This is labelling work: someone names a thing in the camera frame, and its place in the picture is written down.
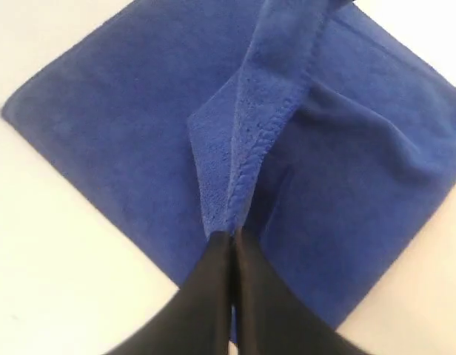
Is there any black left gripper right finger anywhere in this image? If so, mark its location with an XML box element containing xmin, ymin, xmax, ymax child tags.
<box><xmin>234</xmin><ymin>229</ymin><xmax>365</xmax><ymax>354</ymax></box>

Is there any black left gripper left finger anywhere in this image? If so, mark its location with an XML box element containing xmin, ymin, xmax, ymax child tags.
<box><xmin>109</xmin><ymin>231</ymin><xmax>232</xmax><ymax>355</ymax></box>

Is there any blue towel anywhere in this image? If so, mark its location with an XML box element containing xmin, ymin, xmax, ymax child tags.
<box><xmin>1</xmin><ymin>1</ymin><xmax>456</xmax><ymax>327</ymax></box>

